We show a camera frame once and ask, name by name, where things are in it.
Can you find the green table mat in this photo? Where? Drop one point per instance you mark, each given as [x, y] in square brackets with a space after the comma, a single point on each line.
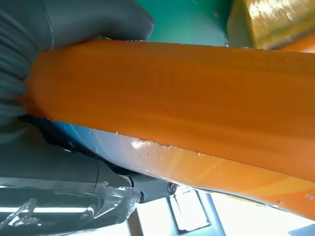
[186, 19]

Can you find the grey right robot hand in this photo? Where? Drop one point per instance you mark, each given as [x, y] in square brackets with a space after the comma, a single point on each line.
[49, 163]

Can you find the yellow transparent plastic film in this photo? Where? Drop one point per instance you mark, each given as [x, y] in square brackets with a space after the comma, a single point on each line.
[276, 19]

